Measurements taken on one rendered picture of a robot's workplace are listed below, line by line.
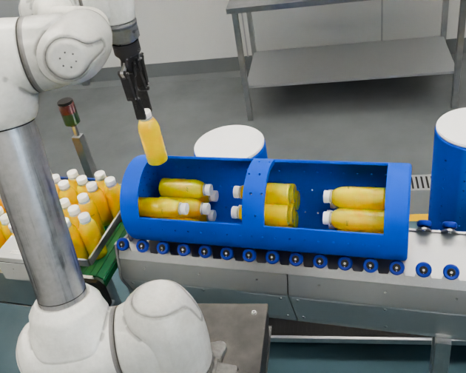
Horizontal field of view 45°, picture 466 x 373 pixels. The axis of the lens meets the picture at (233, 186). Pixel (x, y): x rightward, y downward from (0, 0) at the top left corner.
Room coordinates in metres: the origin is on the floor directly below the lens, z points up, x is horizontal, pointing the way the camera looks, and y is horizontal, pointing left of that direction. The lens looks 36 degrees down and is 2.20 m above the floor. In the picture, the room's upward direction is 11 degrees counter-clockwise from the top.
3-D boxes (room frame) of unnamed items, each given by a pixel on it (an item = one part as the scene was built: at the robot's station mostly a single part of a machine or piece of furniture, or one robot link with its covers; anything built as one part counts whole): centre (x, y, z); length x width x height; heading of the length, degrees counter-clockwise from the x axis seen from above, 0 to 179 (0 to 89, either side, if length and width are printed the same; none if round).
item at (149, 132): (1.52, 0.22, 1.33); 0.07 x 0.07 x 0.16
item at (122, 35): (1.52, 0.22, 1.67); 0.09 x 0.09 x 0.06
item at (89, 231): (1.53, 0.51, 0.98); 0.07 x 0.07 x 0.16
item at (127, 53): (1.52, 0.22, 1.60); 0.08 x 0.07 x 0.09; 158
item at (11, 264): (1.39, 0.66, 1.05); 0.20 x 0.10 x 0.10; 68
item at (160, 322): (0.82, 0.20, 1.26); 0.18 x 0.16 x 0.22; 90
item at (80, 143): (2.06, 0.59, 0.55); 0.04 x 0.04 x 1.10; 68
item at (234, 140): (1.88, -0.01, 1.03); 0.28 x 0.28 x 0.01
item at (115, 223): (1.61, 0.44, 0.96); 0.40 x 0.01 x 0.03; 158
